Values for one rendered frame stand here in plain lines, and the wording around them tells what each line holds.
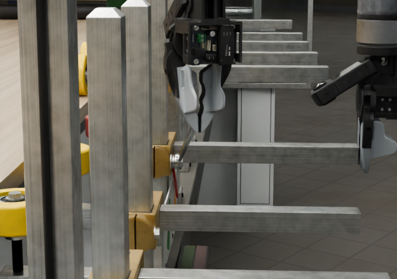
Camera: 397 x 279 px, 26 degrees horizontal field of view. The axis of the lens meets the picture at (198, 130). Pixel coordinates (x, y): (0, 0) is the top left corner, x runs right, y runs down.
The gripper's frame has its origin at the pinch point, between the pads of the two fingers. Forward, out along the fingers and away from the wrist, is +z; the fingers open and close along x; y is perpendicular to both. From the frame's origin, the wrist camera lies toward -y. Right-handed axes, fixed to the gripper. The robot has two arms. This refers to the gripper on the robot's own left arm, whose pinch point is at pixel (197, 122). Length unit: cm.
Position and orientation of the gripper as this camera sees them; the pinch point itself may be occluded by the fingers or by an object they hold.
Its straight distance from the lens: 114.7
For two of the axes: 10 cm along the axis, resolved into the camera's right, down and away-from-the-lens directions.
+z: 0.0, 9.8, 2.0
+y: 3.2, 1.9, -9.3
